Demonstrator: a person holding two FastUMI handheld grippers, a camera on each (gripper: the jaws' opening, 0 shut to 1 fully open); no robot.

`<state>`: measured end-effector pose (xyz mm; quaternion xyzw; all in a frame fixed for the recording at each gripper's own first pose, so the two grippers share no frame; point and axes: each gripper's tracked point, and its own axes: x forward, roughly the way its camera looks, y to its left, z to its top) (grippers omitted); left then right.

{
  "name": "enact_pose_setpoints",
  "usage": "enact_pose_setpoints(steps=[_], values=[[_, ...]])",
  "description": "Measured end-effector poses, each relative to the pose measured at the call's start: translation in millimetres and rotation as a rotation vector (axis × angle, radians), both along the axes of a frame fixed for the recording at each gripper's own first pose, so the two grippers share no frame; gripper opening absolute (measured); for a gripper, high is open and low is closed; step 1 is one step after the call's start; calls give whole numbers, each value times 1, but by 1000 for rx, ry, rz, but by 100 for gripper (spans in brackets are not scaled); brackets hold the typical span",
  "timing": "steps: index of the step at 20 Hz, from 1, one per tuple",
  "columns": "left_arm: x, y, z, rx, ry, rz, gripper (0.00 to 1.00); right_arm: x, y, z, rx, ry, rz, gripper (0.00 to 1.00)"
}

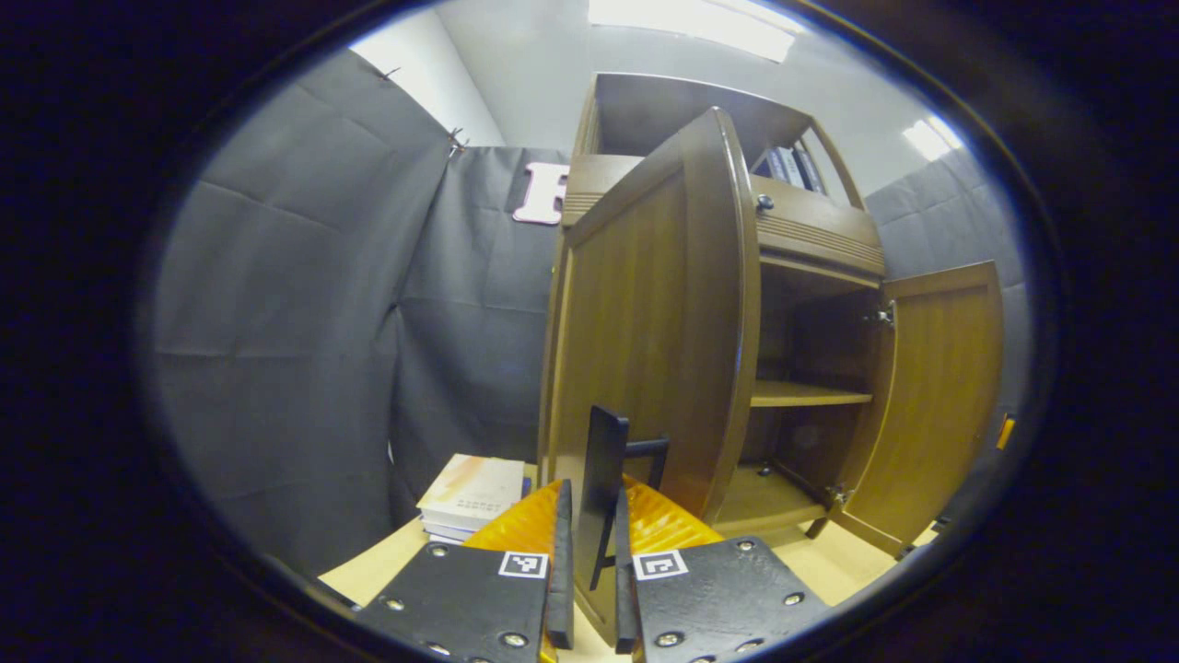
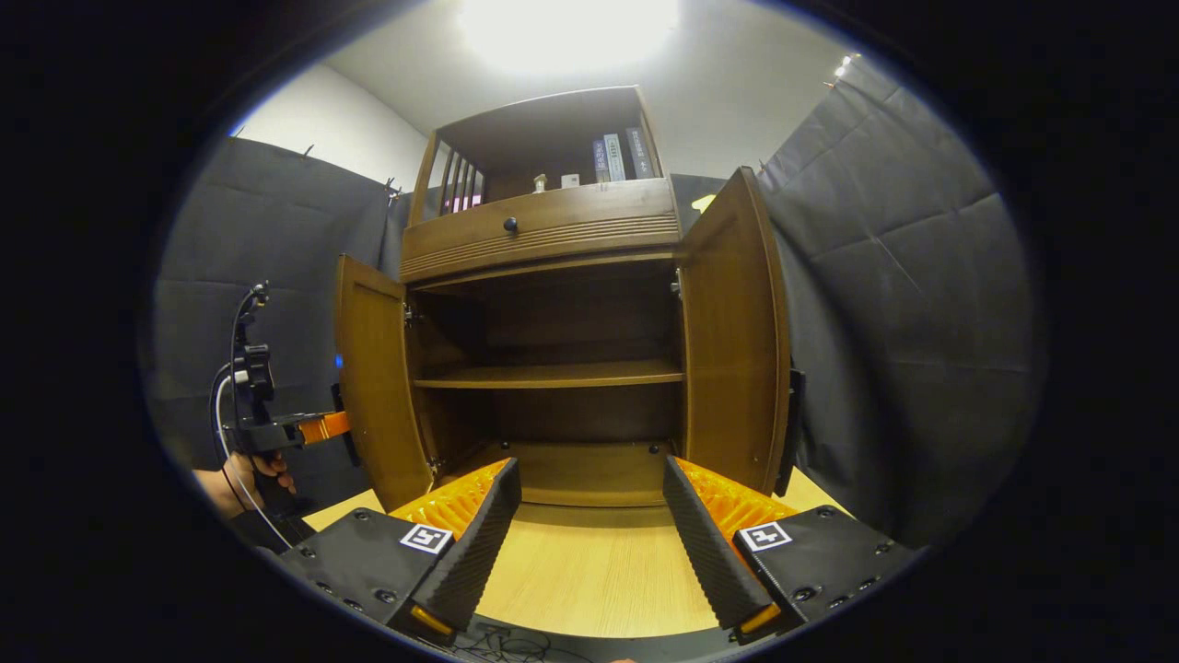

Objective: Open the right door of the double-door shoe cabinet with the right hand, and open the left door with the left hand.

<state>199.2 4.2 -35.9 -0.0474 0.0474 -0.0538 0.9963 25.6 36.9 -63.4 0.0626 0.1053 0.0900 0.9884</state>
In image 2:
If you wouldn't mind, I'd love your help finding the wooden double-door shoe cabinet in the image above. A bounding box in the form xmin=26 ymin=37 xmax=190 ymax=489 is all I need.
xmin=333 ymin=86 xmax=807 ymax=513

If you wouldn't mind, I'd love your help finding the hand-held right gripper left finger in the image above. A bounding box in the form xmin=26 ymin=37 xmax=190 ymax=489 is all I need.
xmin=281 ymin=458 xmax=523 ymax=638

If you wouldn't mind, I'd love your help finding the wooden shoe cabinet door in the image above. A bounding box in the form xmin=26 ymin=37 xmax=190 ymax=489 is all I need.
xmin=679 ymin=166 xmax=793 ymax=496
xmin=333 ymin=255 xmax=434 ymax=513

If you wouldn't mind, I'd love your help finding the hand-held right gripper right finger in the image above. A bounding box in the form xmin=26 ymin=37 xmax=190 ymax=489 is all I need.
xmin=663 ymin=455 xmax=922 ymax=646

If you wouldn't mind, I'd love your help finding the black door handle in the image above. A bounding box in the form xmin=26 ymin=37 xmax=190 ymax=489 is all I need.
xmin=330 ymin=382 xmax=362 ymax=468
xmin=774 ymin=368 xmax=807 ymax=498

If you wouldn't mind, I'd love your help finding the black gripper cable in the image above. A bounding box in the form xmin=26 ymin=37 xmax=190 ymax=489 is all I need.
xmin=228 ymin=285 xmax=268 ymax=369

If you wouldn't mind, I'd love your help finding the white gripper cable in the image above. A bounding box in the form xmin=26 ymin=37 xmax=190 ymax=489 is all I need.
xmin=214 ymin=373 xmax=296 ymax=549

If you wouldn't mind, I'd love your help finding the wooden cabinet inner shelf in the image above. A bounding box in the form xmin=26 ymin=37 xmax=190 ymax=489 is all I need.
xmin=413 ymin=360 xmax=685 ymax=390

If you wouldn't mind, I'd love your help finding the wooden cabinet drawer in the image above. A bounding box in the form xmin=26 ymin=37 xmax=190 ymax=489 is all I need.
xmin=401 ymin=178 xmax=681 ymax=284

